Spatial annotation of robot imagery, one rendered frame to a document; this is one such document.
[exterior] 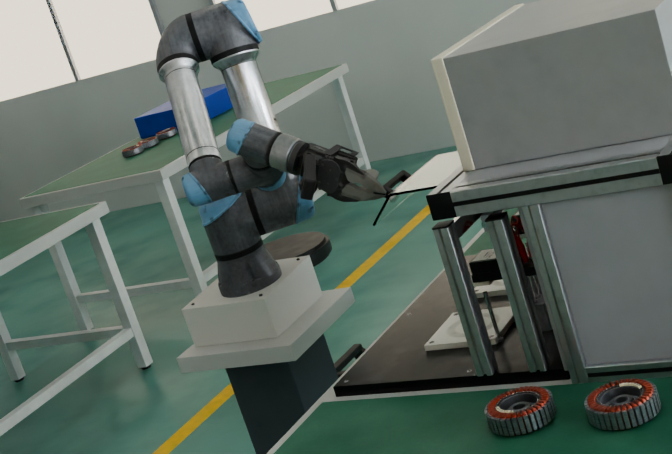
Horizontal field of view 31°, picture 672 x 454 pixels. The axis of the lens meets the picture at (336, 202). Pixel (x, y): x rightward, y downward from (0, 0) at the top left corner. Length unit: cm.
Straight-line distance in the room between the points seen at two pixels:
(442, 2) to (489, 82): 534
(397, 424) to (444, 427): 10
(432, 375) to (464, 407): 14
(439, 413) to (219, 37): 109
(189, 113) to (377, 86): 506
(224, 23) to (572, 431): 132
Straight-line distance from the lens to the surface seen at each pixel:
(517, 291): 207
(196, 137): 267
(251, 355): 276
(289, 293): 283
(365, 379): 231
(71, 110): 913
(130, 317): 530
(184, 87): 275
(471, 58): 206
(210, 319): 284
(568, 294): 204
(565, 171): 195
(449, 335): 236
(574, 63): 201
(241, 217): 277
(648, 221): 195
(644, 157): 191
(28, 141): 950
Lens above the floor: 161
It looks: 13 degrees down
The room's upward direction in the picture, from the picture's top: 18 degrees counter-clockwise
